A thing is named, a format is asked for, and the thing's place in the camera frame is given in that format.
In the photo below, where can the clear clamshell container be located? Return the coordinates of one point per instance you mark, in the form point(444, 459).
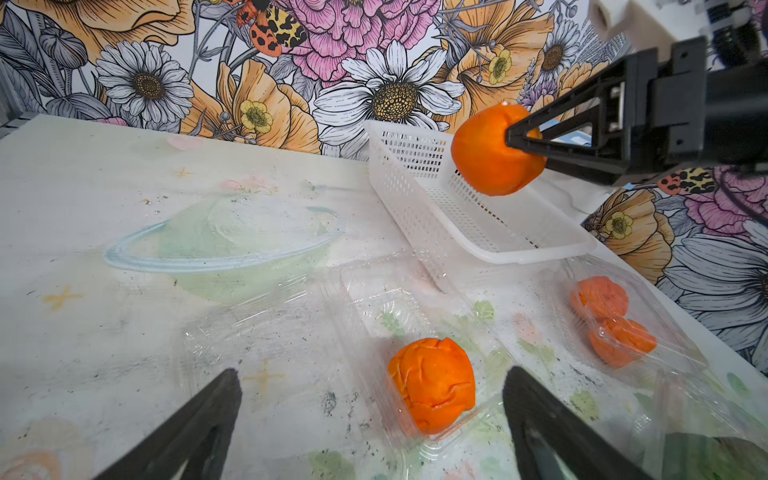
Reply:
point(675, 351)
point(312, 356)

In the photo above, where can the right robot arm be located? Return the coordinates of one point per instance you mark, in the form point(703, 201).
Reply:
point(730, 35)

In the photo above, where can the orange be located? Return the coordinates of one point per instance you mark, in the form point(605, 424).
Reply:
point(436, 381)
point(620, 342)
point(600, 298)
point(484, 160)

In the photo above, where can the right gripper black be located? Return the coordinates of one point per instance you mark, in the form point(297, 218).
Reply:
point(678, 114)

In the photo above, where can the white perforated plastic basket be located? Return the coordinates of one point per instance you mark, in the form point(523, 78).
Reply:
point(413, 173)

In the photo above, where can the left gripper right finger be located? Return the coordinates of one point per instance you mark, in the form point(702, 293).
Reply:
point(547, 436)

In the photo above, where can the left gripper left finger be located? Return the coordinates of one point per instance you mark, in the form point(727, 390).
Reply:
point(191, 444)

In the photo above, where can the green fruit left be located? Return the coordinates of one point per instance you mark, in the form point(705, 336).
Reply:
point(695, 456)

